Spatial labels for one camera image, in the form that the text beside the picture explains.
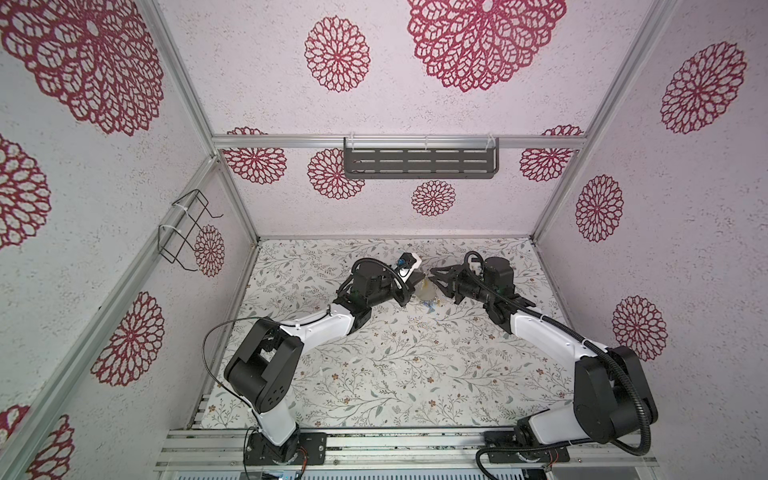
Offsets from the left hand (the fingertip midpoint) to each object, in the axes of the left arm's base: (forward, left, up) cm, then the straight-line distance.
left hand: (420, 277), depth 84 cm
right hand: (0, -2, +4) cm, 5 cm away
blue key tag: (+2, -6, -19) cm, 20 cm away
